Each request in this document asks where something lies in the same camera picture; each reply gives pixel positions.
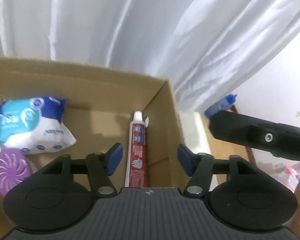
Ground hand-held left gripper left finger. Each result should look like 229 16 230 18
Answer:
37 142 123 197

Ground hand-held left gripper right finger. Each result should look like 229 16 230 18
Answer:
177 144 260 198

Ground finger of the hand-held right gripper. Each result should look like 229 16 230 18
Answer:
204 94 238 118

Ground red white toothpaste tube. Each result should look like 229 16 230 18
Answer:
125 111 148 188

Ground brown cardboard box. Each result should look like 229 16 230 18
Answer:
0 57 184 233

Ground blue white tissue pack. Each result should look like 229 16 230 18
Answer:
0 96 77 155

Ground purple round air freshener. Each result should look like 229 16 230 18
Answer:
0 147 33 197

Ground pink patterned cloth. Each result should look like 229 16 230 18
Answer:
256 161 300 193

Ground white curtain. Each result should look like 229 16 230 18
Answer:
0 0 300 113

